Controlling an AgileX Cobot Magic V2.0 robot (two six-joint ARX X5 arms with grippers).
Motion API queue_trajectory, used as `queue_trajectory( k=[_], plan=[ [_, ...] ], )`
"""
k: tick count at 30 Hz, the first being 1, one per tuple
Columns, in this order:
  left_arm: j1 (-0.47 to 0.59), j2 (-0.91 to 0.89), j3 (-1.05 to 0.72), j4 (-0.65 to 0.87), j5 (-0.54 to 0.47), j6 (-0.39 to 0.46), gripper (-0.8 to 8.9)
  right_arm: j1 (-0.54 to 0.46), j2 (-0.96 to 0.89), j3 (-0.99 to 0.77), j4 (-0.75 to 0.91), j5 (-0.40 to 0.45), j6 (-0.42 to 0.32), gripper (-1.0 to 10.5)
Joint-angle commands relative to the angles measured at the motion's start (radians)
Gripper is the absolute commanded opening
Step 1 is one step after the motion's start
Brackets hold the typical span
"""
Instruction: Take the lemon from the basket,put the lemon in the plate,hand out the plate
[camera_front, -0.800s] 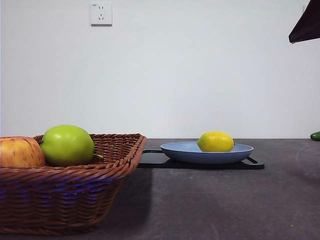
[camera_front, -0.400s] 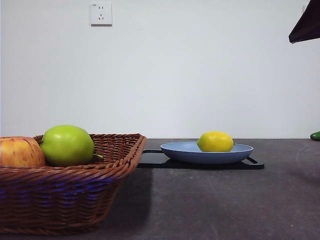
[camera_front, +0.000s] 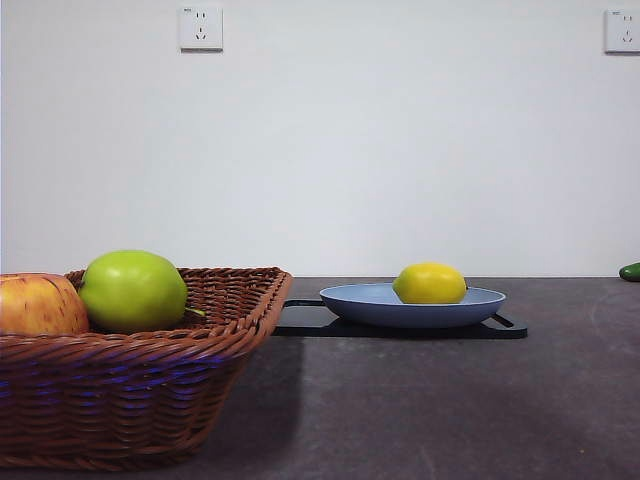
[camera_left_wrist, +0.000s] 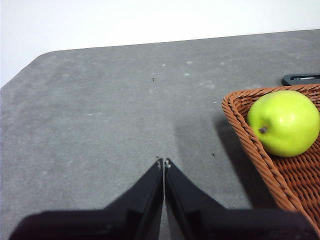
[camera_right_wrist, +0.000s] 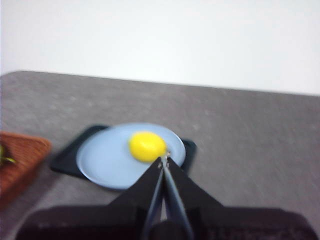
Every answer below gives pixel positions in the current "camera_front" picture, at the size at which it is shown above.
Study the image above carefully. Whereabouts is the white wall socket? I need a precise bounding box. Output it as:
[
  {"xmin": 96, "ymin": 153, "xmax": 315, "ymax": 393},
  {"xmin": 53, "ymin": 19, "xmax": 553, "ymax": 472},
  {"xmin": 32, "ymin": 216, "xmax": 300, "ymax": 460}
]
[
  {"xmin": 603, "ymin": 8, "xmax": 640, "ymax": 55},
  {"xmin": 179, "ymin": 3, "xmax": 225, "ymax": 54}
]

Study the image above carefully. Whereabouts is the black flat tray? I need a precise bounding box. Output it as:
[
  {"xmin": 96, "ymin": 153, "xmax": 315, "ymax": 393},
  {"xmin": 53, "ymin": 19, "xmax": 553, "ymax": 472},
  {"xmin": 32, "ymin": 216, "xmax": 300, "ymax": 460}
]
[{"xmin": 273, "ymin": 298, "xmax": 530, "ymax": 340}]

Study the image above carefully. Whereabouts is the red yellow apple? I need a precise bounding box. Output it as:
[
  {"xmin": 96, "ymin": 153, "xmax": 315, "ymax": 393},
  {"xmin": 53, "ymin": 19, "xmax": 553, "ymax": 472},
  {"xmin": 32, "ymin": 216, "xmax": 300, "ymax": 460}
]
[{"xmin": 0, "ymin": 272, "xmax": 91, "ymax": 336}]

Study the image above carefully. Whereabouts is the green apple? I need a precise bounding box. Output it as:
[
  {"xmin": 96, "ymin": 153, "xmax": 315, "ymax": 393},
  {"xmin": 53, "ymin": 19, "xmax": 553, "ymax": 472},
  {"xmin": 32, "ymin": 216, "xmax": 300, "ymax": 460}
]
[{"xmin": 78, "ymin": 249, "xmax": 207, "ymax": 333}]

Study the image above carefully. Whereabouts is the yellow lemon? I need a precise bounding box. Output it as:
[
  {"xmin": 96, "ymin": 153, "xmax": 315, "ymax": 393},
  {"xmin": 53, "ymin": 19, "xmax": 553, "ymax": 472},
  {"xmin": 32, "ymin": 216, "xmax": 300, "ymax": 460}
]
[{"xmin": 392, "ymin": 262, "xmax": 468, "ymax": 305}]

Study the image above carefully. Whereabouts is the blue round plate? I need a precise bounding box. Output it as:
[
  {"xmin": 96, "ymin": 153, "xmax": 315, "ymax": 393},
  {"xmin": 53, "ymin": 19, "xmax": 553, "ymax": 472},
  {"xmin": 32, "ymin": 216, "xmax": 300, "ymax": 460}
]
[{"xmin": 319, "ymin": 282, "xmax": 508, "ymax": 330}]

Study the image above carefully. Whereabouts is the brown woven wicker basket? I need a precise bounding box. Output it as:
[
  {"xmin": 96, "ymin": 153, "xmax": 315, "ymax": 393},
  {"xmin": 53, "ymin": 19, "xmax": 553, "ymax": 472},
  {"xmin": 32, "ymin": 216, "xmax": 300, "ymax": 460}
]
[{"xmin": 0, "ymin": 266, "xmax": 295, "ymax": 471}]

